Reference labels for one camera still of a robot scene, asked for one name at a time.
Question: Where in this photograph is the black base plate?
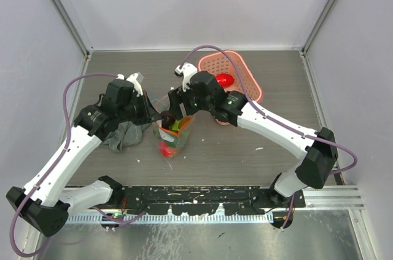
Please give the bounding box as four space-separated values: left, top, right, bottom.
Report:
87 185 306 215

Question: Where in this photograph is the clear zip bag orange zipper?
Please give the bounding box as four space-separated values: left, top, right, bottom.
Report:
152 93 196 159

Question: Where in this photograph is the pink plastic basket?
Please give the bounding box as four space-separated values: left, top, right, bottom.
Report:
198 50 264 125

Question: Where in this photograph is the green apple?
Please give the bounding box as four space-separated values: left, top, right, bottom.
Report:
170 120 184 132

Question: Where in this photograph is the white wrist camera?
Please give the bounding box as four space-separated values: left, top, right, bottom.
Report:
174 63 198 92
126 72 144 97

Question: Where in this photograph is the dark plum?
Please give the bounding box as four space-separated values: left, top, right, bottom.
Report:
160 111 176 128

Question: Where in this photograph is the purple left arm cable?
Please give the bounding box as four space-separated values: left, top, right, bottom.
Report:
9 73 148 258

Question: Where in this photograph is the red apple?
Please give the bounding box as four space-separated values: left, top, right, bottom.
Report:
158 141 177 158

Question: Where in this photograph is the white slotted cable duct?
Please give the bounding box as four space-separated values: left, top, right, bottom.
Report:
67 211 273 225

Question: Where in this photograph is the dark green lime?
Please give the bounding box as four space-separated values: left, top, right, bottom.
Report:
165 132 189 149

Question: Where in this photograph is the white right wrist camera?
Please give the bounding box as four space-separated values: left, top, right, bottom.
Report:
174 63 198 92

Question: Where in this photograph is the grey cloth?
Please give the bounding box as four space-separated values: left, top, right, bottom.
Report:
100 122 150 153

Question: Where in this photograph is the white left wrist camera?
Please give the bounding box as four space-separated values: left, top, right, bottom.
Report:
126 72 144 97

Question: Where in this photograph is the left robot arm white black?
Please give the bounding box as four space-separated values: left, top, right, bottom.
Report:
6 73 160 237

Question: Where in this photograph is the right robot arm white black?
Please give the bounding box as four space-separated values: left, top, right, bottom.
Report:
168 68 338 207

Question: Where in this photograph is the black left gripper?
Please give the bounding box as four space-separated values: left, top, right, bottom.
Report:
117 90 161 126

